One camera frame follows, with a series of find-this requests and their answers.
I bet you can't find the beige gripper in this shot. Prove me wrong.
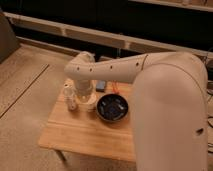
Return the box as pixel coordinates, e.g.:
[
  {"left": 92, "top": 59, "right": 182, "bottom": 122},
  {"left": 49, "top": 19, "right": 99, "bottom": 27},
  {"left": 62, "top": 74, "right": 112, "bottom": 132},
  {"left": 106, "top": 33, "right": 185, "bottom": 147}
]
[{"left": 77, "top": 93, "right": 97, "bottom": 112}]

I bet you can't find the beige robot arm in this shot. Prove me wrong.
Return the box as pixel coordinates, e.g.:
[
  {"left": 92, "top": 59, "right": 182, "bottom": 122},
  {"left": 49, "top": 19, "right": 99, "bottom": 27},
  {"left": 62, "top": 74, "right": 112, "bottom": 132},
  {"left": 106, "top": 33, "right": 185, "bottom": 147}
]
[{"left": 65, "top": 52, "right": 208, "bottom": 171}]

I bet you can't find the small blue box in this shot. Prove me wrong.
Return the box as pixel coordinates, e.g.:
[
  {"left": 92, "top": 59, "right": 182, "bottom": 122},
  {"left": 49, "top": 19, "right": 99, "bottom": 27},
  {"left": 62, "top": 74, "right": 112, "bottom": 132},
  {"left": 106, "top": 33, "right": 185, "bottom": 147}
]
[{"left": 96, "top": 80, "right": 106, "bottom": 92}]

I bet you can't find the dark blue bowl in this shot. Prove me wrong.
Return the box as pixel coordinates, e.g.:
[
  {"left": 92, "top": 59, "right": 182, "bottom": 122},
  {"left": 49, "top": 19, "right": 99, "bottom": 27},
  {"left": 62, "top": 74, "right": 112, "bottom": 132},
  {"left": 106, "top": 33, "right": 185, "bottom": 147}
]
[{"left": 96, "top": 94, "right": 129, "bottom": 122}]

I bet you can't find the wooden side table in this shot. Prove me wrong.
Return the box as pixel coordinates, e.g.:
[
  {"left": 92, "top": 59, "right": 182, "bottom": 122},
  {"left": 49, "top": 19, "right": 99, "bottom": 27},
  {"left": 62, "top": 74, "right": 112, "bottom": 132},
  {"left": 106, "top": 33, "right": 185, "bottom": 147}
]
[{"left": 37, "top": 78, "right": 138, "bottom": 163}]

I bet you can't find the metal table leg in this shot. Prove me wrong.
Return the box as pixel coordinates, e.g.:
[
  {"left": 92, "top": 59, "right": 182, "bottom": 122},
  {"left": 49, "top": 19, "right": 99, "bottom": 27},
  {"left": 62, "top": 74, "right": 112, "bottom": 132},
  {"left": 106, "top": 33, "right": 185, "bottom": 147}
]
[{"left": 55, "top": 150, "right": 66, "bottom": 162}]

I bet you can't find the grey sofa corner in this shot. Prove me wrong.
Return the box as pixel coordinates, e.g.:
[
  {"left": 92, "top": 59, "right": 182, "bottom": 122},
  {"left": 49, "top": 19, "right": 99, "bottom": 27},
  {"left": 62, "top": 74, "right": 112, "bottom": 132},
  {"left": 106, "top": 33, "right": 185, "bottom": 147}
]
[{"left": 0, "top": 9, "right": 20, "bottom": 63}]

